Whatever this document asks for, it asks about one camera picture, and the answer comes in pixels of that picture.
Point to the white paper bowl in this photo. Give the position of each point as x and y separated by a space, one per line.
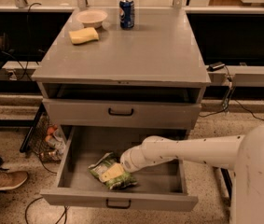
91 18

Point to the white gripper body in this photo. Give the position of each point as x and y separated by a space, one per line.
127 162

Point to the open grey middle drawer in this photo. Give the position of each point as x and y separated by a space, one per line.
161 188

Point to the yellow sponge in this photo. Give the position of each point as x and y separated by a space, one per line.
83 35

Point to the tan sneaker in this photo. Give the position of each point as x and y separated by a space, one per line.
12 180

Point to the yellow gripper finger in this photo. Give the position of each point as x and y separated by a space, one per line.
111 172

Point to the grey drawer cabinet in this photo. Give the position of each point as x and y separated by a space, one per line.
157 61

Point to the black chair leg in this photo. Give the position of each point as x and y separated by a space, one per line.
28 136

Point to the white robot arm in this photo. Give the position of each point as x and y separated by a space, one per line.
243 154

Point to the wire basket with bottles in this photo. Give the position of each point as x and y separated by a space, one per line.
47 142

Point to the closed grey top drawer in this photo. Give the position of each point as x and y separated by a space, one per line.
122 114

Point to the green jalapeno chip bag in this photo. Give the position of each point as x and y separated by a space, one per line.
120 182

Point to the blue soda can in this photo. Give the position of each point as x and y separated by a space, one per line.
126 14

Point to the black metal frame leg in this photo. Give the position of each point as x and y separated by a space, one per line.
227 181

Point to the black power adapter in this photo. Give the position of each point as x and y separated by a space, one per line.
215 66

